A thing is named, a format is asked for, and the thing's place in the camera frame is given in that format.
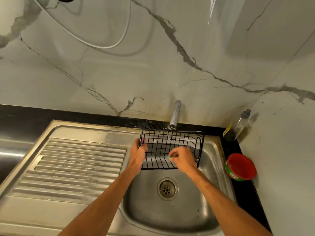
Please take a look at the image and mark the person's left hand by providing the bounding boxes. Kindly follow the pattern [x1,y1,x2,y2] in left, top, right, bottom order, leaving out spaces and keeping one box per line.
[129,138,149,174]

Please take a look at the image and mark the person's right hand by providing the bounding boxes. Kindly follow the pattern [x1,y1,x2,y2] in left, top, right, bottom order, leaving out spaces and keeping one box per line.
[168,146,198,174]

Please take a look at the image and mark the black wire rack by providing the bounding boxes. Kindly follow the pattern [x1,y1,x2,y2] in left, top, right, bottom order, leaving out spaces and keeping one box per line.
[138,129,205,170]

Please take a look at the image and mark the person's right forearm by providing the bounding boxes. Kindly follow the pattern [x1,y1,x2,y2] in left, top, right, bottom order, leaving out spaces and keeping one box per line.
[183,167,272,236]

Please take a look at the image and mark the person's left forearm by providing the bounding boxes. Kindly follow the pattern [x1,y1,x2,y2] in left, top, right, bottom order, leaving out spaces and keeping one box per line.
[58,163,141,236]

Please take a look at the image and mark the sink drain strainer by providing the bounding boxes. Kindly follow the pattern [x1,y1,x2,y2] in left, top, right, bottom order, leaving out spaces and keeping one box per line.
[157,177,179,201]

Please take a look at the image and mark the chrome faucet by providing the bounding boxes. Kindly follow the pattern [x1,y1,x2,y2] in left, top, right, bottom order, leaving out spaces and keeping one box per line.
[169,100,182,131]

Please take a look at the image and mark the stainless steel sink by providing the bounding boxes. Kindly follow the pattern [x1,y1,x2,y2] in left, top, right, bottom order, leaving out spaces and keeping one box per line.
[0,120,238,236]

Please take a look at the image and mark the red and green tub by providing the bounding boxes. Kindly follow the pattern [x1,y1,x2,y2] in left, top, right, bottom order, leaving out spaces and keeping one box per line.
[225,153,257,182]

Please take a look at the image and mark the clear dish soap bottle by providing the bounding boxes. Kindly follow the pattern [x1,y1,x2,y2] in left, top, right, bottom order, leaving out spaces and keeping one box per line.
[223,109,252,142]

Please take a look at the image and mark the white cable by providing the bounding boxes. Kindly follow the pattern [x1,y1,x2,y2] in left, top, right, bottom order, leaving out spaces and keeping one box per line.
[31,0,131,49]

